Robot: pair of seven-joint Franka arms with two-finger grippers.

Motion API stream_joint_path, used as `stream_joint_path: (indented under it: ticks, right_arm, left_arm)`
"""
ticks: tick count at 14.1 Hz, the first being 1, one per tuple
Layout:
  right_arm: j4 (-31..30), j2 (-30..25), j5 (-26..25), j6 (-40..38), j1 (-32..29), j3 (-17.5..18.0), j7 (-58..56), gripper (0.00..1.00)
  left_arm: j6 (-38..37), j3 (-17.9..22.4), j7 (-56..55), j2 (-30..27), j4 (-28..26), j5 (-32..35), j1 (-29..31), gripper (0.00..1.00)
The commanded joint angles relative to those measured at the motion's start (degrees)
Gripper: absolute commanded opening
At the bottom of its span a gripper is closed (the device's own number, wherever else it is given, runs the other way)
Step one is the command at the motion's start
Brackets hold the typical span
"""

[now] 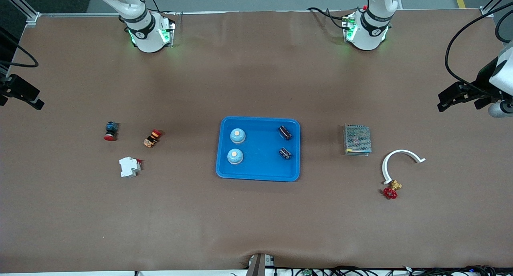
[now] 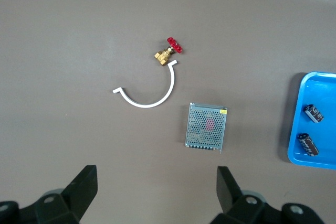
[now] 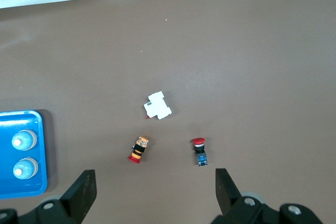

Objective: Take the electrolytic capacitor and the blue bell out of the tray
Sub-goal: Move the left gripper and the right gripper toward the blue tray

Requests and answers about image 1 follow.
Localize brass valve red handwheel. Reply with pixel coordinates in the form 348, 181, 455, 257
383, 179, 403, 200

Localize orange red push button switch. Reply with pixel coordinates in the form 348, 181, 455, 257
143, 129, 163, 148

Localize black base cable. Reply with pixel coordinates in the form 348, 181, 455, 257
144, 0, 177, 16
307, 6, 349, 30

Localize metal mesh power supply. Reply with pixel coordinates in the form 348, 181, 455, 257
343, 124, 372, 156

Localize red blue emergency push button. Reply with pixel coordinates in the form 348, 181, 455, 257
103, 121, 119, 142

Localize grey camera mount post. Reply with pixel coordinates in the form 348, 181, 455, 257
246, 253, 275, 276

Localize white circuit breaker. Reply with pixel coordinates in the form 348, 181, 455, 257
119, 156, 142, 178

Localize aluminium frame corner profile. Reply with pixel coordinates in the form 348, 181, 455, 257
480, 0, 513, 18
0, 0, 40, 28

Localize black right base cable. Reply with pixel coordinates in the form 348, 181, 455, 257
144, 0, 177, 16

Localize blue plastic tray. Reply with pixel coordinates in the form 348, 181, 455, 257
216, 116, 301, 183

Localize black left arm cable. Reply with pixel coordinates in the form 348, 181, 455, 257
444, 1, 513, 93

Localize aluminium table edge rail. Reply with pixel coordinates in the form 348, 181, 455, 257
38, 10, 483, 16

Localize white curved plastic clip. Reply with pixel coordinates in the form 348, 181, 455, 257
382, 149, 426, 185

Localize black left base cable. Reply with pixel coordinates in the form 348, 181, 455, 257
307, 6, 349, 30

